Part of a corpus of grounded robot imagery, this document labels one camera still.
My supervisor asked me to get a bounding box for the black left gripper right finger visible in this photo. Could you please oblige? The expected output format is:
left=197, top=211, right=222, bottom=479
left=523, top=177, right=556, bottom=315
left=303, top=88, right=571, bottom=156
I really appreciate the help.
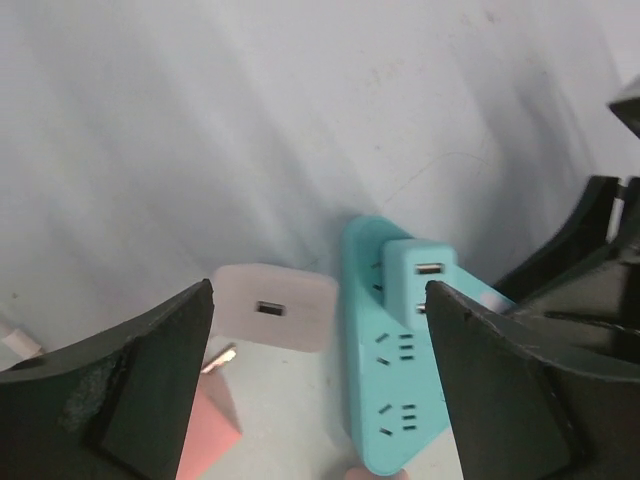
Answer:
left=425, top=281, right=639, bottom=479

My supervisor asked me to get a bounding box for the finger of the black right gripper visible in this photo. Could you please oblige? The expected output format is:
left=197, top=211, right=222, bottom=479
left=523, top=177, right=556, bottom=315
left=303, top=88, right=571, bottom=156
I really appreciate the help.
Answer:
left=495, top=176, right=639, bottom=364

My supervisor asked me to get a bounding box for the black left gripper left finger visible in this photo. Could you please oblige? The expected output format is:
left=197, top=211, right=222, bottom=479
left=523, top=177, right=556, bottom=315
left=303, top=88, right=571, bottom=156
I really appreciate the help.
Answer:
left=1, top=279, right=214, bottom=479

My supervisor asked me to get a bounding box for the pink cube socket adapter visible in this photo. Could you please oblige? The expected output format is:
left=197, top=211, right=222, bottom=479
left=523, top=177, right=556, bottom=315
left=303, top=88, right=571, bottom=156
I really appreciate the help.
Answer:
left=176, top=372, right=242, bottom=479

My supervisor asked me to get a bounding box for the teal power strip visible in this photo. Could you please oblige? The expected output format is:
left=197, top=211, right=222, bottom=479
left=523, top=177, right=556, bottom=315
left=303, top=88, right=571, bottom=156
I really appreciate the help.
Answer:
left=341, top=216, right=514, bottom=476

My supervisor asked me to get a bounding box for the white plug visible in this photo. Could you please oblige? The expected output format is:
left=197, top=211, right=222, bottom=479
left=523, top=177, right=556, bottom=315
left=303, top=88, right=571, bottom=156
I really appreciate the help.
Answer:
left=212, top=263, right=339, bottom=353

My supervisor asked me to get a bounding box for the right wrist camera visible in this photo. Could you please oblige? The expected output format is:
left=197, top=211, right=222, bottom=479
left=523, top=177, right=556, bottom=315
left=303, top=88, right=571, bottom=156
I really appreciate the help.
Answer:
left=608, top=75, right=640, bottom=138

